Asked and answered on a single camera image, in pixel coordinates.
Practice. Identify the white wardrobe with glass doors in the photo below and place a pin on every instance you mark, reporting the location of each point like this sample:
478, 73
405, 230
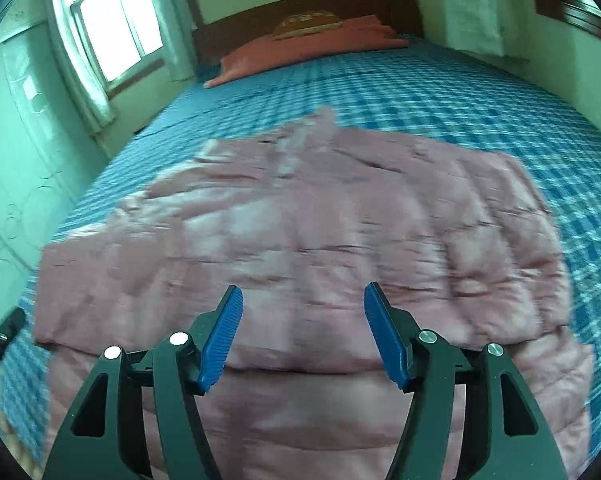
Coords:
25, 160

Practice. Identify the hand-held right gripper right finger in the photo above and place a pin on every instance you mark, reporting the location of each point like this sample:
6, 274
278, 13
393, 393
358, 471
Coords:
385, 340

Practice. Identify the orange patterned pillow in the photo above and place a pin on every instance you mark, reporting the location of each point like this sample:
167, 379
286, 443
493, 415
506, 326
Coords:
305, 22

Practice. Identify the pink puffer jacket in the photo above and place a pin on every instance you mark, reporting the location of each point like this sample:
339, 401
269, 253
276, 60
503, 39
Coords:
305, 240

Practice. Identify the white framed window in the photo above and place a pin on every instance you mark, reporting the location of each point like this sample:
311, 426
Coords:
115, 25

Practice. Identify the white hanging curtain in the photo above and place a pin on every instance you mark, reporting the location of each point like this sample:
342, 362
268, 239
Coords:
470, 5

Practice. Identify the blue plaid bed sheet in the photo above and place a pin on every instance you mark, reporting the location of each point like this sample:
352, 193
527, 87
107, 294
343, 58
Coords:
430, 90

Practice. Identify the brown wooden headboard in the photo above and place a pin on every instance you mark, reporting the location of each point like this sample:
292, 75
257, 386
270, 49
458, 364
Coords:
260, 20

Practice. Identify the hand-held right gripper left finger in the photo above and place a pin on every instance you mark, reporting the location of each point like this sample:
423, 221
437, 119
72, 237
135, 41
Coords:
223, 340

